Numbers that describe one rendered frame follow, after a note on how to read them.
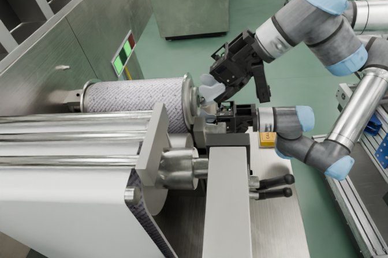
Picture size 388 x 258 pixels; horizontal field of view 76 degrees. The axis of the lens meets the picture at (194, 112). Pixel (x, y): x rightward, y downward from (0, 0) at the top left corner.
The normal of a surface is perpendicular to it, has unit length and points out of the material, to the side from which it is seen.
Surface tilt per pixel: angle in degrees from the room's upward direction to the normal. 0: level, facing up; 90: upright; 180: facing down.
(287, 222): 0
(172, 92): 28
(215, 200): 0
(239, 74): 90
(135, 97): 32
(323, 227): 0
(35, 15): 90
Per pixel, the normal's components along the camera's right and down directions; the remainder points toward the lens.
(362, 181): -0.15, -0.71
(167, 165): -0.18, -0.34
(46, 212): -0.10, 0.70
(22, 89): 0.98, -0.04
